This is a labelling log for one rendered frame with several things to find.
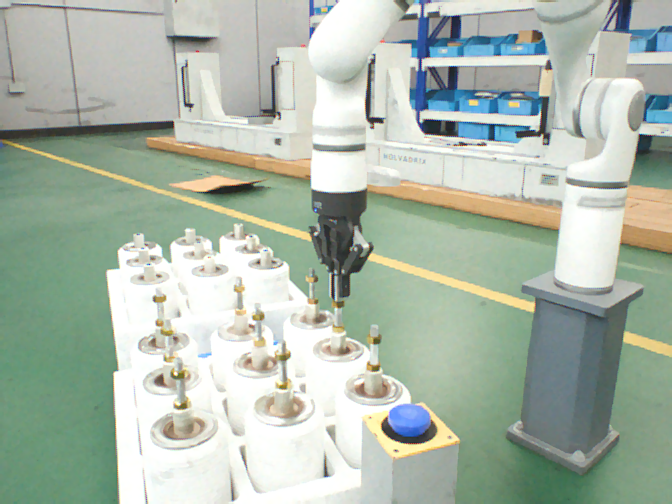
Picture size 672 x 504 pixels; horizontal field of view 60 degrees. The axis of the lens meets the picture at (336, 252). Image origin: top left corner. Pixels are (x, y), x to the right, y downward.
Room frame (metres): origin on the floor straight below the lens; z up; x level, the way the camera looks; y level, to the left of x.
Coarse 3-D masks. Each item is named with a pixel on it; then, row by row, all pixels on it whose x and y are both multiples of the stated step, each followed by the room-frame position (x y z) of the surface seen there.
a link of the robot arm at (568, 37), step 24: (576, 0) 0.78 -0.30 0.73; (600, 0) 0.79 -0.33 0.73; (552, 24) 0.82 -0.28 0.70; (576, 24) 0.80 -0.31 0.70; (600, 24) 0.82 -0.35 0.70; (552, 48) 0.85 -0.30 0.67; (576, 48) 0.83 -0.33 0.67; (576, 72) 0.88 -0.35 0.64; (576, 96) 0.90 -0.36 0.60; (576, 120) 0.90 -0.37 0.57
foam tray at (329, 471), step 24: (120, 384) 0.79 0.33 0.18; (120, 408) 0.73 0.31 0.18; (216, 408) 0.73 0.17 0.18; (120, 432) 0.67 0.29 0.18; (120, 456) 0.62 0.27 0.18; (240, 456) 0.62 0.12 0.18; (336, 456) 0.62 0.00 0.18; (120, 480) 0.57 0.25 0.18; (144, 480) 0.59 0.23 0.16; (240, 480) 0.57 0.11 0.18; (336, 480) 0.57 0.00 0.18; (360, 480) 0.57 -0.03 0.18
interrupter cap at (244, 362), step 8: (248, 352) 0.75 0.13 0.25; (272, 352) 0.75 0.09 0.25; (240, 360) 0.73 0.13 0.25; (248, 360) 0.73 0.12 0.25; (272, 360) 0.73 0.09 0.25; (240, 368) 0.71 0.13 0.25; (248, 368) 0.71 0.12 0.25; (264, 368) 0.71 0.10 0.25; (272, 368) 0.71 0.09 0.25; (248, 376) 0.69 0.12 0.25; (256, 376) 0.69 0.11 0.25; (264, 376) 0.69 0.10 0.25
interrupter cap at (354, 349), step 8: (320, 344) 0.78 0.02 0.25; (328, 344) 0.78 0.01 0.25; (352, 344) 0.78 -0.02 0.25; (360, 344) 0.78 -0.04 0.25; (320, 352) 0.75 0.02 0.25; (328, 352) 0.76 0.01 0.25; (344, 352) 0.76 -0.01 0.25; (352, 352) 0.76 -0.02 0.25; (360, 352) 0.75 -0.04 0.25; (328, 360) 0.73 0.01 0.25; (336, 360) 0.73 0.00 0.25; (344, 360) 0.73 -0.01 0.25; (352, 360) 0.73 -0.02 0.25
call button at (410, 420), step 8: (392, 408) 0.49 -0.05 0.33; (400, 408) 0.49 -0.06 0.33; (408, 408) 0.49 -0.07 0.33; (416, 408) 0.49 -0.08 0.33; (424, 408) 0.49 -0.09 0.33; (392, 416) 0.47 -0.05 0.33; (400, 416) 0.47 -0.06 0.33; (408, 416) 0.47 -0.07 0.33; (416, 416) 0.47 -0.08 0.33; (424, 416) 0.47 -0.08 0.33; (392, 424) 0.47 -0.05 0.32; (400, 424) 0.46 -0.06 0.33; (408, 424) 0.46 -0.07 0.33; (416, 424) 0.46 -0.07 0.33; (424, 424) 0.46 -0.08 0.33; (400, 432) 0.47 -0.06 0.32; (408, 432) 0.46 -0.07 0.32; (416, 432) 0.46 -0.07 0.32
